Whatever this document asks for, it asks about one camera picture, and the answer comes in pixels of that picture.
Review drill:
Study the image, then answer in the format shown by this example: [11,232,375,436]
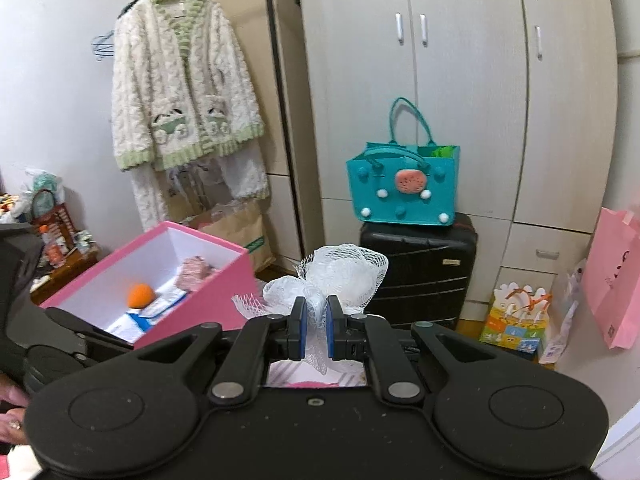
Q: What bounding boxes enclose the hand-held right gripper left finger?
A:
[127,296,307,406]

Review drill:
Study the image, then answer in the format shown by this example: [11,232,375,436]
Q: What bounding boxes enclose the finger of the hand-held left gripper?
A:
[45,307,138,358]

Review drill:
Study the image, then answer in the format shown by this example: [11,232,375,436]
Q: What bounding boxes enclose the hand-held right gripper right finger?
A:
[325,296,506,406]

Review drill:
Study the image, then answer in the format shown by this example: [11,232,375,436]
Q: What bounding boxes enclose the blue wet wipes pack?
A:
[105,294,188,336]

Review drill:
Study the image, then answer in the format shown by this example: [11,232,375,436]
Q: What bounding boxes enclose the white mesh bath pouf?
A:
[231,244,390,376]

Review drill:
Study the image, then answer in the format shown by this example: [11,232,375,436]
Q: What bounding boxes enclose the orange plush ball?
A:
[127,284,153,309]

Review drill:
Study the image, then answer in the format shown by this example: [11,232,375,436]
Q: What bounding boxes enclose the pink cardboard box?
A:
[39,221,273,351]

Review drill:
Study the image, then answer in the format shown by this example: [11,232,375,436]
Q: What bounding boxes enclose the pink knitted item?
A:
[176,256,217,292]

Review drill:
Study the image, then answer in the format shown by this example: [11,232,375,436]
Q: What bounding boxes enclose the person's left hand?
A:
[0,385,27,446]

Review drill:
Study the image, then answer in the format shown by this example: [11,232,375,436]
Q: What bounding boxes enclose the wooden side table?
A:
[30,247,100,306]

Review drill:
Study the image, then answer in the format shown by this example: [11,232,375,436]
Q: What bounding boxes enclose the red decorated ornament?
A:
[31,189,76,267]

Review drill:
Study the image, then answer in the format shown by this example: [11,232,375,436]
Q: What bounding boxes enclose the colourful knick-knacks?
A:
[0,192,26,223]

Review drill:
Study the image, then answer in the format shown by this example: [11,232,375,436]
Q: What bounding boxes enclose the plastic wrapped teal item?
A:
[22,167,66,201]

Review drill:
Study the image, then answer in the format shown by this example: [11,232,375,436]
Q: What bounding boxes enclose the black suitcase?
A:
[359,212,477,331]

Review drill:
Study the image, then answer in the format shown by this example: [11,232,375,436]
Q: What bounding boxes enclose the brown paper bag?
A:
[185,200,276,276]

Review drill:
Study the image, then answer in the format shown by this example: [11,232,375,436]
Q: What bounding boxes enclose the teal felt tote bag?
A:
[346,97,461,227]

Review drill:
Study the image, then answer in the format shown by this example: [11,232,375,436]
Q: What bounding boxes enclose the colourful gift bag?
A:
[479,284,553,359]

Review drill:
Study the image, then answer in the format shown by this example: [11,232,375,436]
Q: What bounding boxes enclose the clear plastic bag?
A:
[539,259,588,365]

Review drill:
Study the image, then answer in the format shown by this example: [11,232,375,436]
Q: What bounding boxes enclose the white fluffy cardigan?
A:
[111,0,267,172]

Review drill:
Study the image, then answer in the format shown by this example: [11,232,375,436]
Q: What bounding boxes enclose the beige wardrobe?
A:
[270,0,621,321]

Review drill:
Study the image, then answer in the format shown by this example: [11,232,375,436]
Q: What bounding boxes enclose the pink paper bag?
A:
[582,206,640,351]

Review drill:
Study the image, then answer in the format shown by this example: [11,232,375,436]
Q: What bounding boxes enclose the blue wire hangers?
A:
[91,30,117,61]

